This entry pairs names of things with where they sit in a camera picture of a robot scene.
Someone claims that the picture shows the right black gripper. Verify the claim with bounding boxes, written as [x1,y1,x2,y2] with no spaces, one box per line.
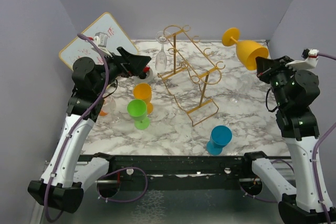
[257,55,299,109]

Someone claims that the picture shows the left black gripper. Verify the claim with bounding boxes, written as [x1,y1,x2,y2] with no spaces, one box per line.
[93,46,151,94]

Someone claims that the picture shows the yellow goblet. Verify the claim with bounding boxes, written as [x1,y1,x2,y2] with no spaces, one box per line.
[133,83,153,114]
[222,27,269,71]

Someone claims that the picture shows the clear wine glass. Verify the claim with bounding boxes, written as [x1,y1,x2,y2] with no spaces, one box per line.
[155,31,168,73]

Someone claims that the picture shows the blue goblet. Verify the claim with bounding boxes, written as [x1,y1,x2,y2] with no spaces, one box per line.
[206,125,233,155]

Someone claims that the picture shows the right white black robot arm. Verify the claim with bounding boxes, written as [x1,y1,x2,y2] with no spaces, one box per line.
[241,56,335,223]

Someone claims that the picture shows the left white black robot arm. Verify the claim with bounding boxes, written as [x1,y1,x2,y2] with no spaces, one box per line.
[28,47,151,214]

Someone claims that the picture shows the grey holder with marker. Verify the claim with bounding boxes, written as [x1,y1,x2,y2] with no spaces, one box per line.
[138,66,153,82]

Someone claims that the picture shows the clear glass right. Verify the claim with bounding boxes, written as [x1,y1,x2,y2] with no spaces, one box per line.
[230,74,257,103]

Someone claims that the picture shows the green goblet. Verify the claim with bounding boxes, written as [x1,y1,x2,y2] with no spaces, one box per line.
[127,99,150,130]

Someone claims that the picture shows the clear glass left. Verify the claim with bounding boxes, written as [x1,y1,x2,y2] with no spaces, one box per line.
[101,96,116,115]

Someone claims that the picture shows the whiteboard with red writing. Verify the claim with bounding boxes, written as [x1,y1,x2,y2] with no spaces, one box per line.
[59,12,139,69]

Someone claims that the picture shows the orange cup left back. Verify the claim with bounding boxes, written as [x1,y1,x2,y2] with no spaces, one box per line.
[99,110,108,116]

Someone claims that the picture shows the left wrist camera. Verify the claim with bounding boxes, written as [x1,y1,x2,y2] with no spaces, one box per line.
[91,32,111,55]

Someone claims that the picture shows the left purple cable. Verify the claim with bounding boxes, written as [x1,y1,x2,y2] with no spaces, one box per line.
[43,33,148,222]

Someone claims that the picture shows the purple cable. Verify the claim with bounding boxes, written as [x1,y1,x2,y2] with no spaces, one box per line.
[240,52,336,224]
[43,33,148,222]

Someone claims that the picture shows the gold wire glass rack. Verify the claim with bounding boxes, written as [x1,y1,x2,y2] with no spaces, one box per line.
[157,25,226,126]

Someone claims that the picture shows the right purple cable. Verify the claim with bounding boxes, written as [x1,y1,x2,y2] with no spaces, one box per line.
[240,52,336,224]

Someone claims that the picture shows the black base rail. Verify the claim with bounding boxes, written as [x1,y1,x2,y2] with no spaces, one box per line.
[79,151,267,191]

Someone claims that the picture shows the aluminium extrusion rail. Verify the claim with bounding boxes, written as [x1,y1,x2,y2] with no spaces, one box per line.
[40,161,50,180]

